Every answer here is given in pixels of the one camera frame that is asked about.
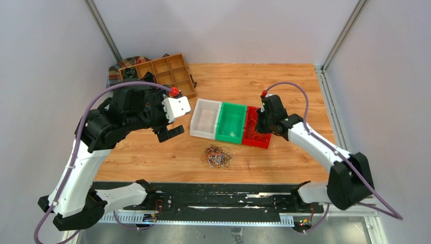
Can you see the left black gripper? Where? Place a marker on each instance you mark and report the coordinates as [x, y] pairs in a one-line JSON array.
[[164, 133]]

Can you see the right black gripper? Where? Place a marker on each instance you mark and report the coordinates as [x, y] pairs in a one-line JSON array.
[[259, 128]]

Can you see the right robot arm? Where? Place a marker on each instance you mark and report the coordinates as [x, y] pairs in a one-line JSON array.
[[350, 179]]

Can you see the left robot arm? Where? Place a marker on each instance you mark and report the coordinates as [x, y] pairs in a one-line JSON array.
[[134, 105]]

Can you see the red plastic bin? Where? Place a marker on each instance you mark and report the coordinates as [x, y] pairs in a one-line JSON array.
[[250, 135]]

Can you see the white plastic bin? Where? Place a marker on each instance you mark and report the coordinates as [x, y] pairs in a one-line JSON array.
[[205, 118]]

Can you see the green plastic bin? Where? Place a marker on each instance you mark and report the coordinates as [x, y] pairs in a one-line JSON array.
[[231, 122]]

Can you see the wooden compartment tray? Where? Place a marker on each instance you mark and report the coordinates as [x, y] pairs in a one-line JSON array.
[[187, 87]]

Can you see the plaid cloth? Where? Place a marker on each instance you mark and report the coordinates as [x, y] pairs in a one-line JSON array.
[[138, 66]]

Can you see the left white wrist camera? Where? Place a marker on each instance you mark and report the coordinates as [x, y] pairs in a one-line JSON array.
[[176, 107]]

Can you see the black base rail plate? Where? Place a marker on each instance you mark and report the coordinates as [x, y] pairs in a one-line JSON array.
[[228, 202]]

